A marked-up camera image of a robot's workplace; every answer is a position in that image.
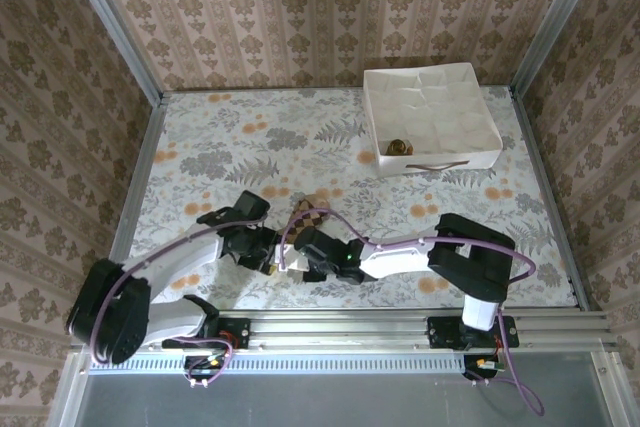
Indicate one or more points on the brown argyle sock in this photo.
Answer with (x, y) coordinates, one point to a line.
(310, 219)

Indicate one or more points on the yellow-brown sock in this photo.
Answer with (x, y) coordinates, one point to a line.
(398, 148)

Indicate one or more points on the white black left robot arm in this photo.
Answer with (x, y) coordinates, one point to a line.
(175, 262)

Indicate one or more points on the floral tablecloth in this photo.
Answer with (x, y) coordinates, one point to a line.
(225, 147)

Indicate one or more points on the white fabric organizer box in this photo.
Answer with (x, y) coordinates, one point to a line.
(435, 107)

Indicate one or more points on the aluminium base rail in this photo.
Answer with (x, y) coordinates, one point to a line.
(340, 329)

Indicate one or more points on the aluminium table side rail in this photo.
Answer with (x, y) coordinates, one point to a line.
(550, 197)
(145, 157)

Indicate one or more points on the aluminium frame post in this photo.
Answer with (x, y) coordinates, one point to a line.
(115, 22)
(555, 22)

